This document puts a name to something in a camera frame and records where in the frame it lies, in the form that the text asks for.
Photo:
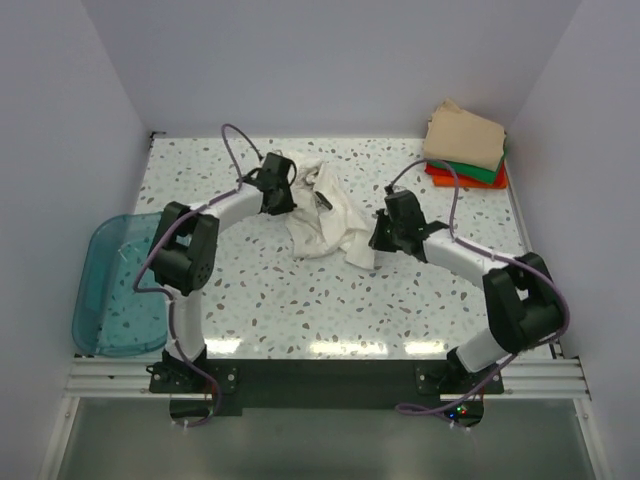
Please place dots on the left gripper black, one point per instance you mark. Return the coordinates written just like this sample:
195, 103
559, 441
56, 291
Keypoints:
287, 206

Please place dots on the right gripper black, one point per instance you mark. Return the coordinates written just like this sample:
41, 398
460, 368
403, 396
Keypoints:
376, 240

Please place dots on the white printed t shirt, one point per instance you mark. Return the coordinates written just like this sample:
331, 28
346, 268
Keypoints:
326, 219

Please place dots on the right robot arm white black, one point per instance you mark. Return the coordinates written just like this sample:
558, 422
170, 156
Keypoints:
522, 305

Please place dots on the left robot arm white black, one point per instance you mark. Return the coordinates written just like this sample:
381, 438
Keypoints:
182, 260

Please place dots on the orange folded t shirt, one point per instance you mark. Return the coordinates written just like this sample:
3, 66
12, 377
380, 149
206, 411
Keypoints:
446, 181

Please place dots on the green folded t shirt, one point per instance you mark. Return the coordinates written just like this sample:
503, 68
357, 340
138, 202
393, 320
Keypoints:
437, 166

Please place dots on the beige folded t shirt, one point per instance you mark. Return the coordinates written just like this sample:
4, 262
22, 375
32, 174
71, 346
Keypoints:
458, 135

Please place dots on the teal transparent plastic bin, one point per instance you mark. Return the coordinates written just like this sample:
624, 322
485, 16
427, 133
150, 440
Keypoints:
110, 318

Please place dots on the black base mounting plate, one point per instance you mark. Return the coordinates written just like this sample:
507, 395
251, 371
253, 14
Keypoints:
228, 387

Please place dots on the aluminium rail frame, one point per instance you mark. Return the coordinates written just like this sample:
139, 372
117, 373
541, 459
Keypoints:
523, 379

